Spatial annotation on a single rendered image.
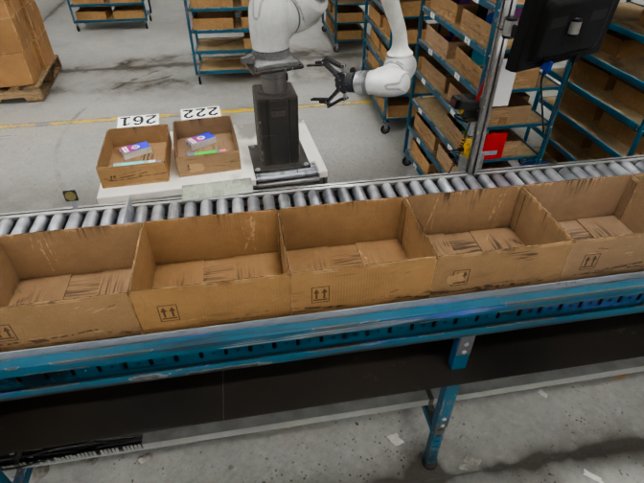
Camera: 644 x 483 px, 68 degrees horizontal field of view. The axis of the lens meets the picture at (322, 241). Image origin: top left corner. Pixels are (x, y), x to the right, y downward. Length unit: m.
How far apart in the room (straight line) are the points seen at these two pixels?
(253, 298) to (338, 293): 0.22
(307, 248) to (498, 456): 1.19
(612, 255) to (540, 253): 0.24
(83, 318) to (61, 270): 0.33
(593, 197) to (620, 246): 0.32
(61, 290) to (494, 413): 1.75
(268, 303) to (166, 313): 0.26
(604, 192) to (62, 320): 1.67
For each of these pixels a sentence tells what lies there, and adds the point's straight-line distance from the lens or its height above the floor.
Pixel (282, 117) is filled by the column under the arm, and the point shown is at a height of 0.99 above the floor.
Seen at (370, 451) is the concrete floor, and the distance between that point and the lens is 2.11.
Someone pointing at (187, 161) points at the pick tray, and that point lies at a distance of 2.20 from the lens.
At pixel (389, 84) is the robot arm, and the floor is 1.21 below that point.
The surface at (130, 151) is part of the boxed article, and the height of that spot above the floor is 0.79.
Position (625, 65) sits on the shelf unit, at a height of 0.94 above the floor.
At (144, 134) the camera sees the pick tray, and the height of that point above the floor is 0.81.
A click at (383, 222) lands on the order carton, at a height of 0.96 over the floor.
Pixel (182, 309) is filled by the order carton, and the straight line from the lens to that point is 1.27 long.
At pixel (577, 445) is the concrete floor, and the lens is 2.35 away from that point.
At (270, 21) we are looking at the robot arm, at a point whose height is 1.37.
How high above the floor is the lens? 1.86
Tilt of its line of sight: 39 degrees down
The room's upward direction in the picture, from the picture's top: straight up
